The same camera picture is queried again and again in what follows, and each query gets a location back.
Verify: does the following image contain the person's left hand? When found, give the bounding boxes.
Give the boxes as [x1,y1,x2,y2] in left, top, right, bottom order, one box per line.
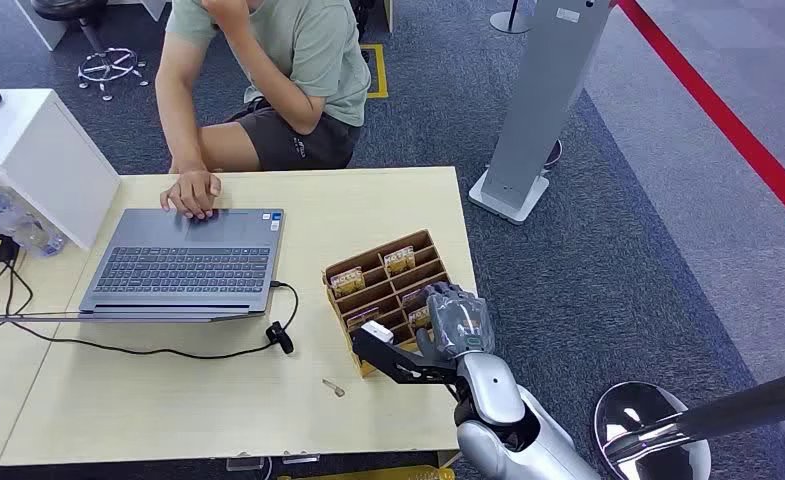
[201,0,261,17]

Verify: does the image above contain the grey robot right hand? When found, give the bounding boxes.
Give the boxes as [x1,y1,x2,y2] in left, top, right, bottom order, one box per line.
[416,281,497,363]

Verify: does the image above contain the person's right hand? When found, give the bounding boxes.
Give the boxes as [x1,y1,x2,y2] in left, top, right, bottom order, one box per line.
[159,170,223,221]

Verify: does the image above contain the brown wooden card holder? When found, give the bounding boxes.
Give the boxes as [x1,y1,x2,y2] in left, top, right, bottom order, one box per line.
[321,229,452,379]

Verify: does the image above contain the person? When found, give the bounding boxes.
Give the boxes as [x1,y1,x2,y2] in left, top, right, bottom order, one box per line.
[155,0,372,221]

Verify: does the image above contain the grey laptop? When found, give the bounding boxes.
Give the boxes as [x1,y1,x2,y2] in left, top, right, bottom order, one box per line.
[77,207,286,325]

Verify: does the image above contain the black stool with chrome base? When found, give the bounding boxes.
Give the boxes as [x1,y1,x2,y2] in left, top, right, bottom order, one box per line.
[30,0,151,103]

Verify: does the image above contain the white box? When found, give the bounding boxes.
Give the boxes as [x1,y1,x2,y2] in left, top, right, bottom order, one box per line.
[0,88,122,252]

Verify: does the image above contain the yellow object under table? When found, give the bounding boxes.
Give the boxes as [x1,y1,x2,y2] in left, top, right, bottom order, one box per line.
[277,464,457,480]

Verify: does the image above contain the clear plastic water bottle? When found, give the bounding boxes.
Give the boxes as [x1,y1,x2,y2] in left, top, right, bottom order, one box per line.
[0,174,67,259]

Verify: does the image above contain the chrome stanchion base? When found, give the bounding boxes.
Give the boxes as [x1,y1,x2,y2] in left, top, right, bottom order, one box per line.
[593,380,713,480]

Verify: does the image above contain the grey kiosk stand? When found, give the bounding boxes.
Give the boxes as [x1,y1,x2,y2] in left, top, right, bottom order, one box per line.
[467,0,616,227]

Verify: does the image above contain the round grey stanchion base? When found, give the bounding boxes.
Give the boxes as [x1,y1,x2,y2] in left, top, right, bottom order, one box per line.
[489,0,534,36]

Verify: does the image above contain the red barrier belt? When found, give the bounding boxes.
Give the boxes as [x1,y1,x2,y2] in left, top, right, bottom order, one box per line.
[615,0,785,242]

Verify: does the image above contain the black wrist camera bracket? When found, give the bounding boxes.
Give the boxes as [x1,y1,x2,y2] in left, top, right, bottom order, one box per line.
[351,320,464,387]

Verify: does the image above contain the black laptop cable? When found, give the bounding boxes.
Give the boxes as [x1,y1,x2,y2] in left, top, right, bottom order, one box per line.
[7,280,300,362]

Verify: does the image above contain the thin black cables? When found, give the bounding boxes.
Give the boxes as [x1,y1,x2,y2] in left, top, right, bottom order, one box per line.
[0,230,36,339]

